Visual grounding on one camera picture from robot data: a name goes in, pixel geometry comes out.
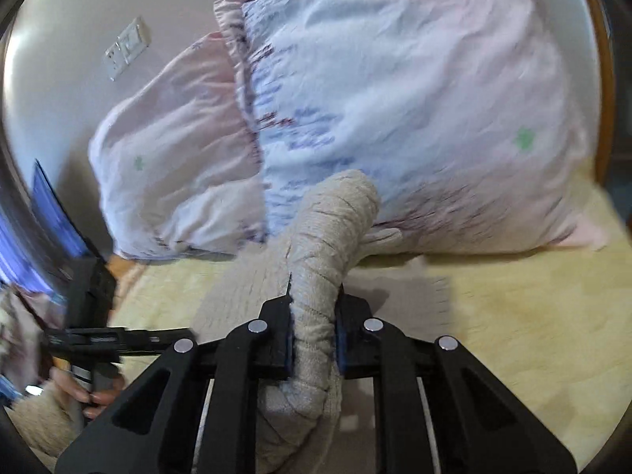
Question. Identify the beige cable knit sweater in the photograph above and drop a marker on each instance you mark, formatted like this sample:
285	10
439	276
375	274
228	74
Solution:
309	260

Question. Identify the pile of clothes by window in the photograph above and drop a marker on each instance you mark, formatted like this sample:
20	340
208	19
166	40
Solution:
25	316

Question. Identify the pink rear pillow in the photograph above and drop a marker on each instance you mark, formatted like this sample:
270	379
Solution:
176	165

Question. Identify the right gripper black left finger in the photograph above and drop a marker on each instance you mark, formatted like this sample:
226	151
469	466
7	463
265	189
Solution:
193	409

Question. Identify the dark flat screen television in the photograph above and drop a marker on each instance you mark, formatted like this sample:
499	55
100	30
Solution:
31	257

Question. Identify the yellow patterned bed sheet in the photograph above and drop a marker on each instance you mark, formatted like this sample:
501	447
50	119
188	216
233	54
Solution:
554	326

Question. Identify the pink floral front pillow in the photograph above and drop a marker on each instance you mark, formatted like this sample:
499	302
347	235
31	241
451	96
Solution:
459	111

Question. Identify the beige fleece left sleeve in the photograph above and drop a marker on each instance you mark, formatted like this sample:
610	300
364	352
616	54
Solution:
44	424

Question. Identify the person's left hand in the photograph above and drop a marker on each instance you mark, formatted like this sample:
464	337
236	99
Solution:
67	391

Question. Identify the white wall switch plate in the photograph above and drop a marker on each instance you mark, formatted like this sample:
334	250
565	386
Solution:
130	43

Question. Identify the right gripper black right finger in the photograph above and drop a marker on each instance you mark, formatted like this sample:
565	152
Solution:
438	409

